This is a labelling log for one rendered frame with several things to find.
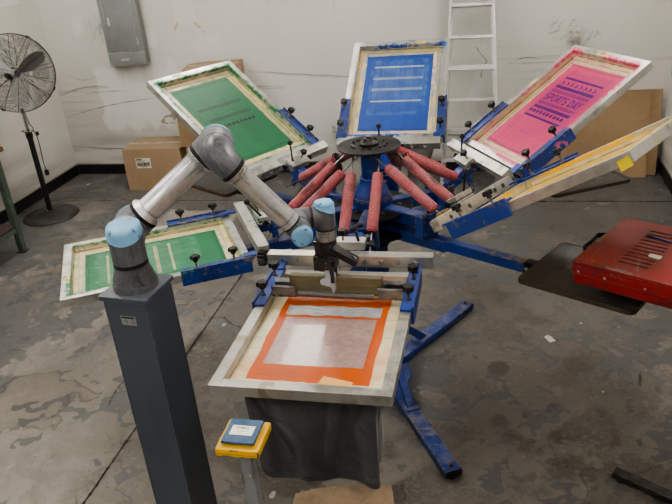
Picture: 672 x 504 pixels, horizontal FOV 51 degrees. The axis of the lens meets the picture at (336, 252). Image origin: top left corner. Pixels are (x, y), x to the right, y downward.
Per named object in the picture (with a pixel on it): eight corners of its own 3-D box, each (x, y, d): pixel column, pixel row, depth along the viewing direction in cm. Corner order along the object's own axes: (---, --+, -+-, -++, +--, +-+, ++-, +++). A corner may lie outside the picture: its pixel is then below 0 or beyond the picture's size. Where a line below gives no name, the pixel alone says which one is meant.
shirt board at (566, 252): (672, 286, 273) (674, 267, 270) (631, 332, 247) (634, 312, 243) (399, 216, 357) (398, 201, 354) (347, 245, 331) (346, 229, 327)
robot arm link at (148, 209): (102, 235, 235) (216, 125, 226) (108, 218, 249) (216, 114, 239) (129, 258, 240) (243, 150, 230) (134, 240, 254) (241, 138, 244)
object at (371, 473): (382, 492, 235) (375, 388, 217) (255, 480, 245) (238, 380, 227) (383, 485, 238) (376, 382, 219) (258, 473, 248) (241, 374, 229)
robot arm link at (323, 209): (309, 198, 253) (332, 195, 254) (312, 225, 258) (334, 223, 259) (312, 206, 246) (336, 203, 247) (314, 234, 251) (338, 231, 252)
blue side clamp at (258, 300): (266, 318, 262) (264, 302, 259) (253, 317, 263) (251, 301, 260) (287, 280, 289) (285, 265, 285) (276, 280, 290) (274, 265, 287)
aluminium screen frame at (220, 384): (392, 407, 208) (392, 396, 206) (209, 394, 220) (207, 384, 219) (419, 281, 276) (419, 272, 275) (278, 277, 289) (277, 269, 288)
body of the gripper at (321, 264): (318, 263, 266) (316, 234, 261) (340, 264, 265) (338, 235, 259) (314, 272, 260) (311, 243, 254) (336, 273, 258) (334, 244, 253)
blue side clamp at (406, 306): (414, 324, 250) (413, 307, 247) (400, 323, 251) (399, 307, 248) (422, 284, 276) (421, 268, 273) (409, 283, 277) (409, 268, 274)
